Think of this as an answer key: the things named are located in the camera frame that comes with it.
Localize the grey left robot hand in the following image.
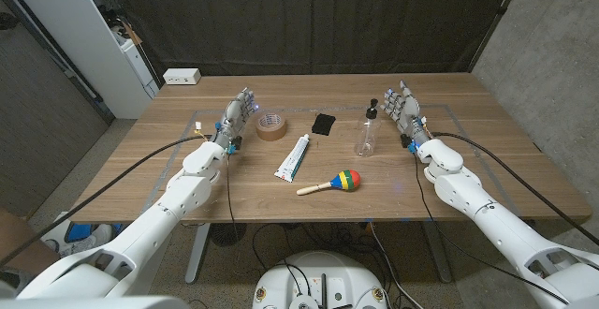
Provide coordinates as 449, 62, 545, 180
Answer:
212, 87, 258, 154

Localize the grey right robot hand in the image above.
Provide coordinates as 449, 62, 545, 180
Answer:
379, 80, 431, 149

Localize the clear pump dispenser bottle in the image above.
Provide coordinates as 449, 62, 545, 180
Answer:
354, 97, 383, 158

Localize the brown tape roll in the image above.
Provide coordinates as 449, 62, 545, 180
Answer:
255, 111, 288, 142

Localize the white green toothpaste tube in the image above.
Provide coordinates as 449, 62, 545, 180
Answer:
273, 133, 312, 183

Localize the colourful wooden maraca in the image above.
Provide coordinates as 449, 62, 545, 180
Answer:
296, 169, 362, 197

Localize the white power strip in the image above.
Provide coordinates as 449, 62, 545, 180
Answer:
162, 67, 202, 86

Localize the black square cloth pad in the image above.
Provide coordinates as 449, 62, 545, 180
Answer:
311, 112, 337, 137

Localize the black round floor base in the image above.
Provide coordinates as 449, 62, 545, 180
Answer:
209, 223, 248, 248

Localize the dark curtain backdrop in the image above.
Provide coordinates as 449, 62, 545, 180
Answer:
103, 0, 520, 77

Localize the black curtain stand pole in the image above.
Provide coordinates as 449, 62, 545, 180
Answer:
466, 0, 528, 74

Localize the grey table leg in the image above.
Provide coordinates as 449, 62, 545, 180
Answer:
184, 223, 212, 286
422, 221, 454, 285

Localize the white robot torso base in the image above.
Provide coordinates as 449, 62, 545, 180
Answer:
252, 251, 388, 309

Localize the white cabinet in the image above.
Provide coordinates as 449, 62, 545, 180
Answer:
2, 0, 160, 120

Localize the blue floor pad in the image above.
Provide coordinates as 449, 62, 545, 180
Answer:
65, 223, 125, 243

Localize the grey sneaker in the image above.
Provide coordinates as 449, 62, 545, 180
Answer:
60, 231, 116, 258

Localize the white robot body edge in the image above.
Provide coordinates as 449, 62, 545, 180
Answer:
0, 295, 191, 309

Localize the brown cardboard box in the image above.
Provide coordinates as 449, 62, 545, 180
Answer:
0, 208, 62, 277

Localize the thin black left wrist cable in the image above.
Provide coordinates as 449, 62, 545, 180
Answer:
226, 152, 241, 243

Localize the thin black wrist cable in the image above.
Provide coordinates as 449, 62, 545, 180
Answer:
413, 152, 570, 305
226, 152, 241, 243

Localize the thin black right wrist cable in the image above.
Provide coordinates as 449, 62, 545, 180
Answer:
413, 152, 570, 305

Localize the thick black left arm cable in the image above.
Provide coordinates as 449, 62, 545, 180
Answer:
0, 133, 212, 268

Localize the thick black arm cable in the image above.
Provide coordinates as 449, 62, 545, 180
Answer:
431, 131, 599, 247
0, 133, 212, 268

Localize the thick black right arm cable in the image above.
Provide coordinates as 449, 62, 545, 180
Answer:
431, 131, 599, 247

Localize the black floor cable tangle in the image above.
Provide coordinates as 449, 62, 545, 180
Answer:
251, 223, 399, 282

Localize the grey floor cable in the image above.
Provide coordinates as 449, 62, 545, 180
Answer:
368, 222, 425, 309

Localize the black round wall fixture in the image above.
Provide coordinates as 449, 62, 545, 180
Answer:
0, 11, 20, 32

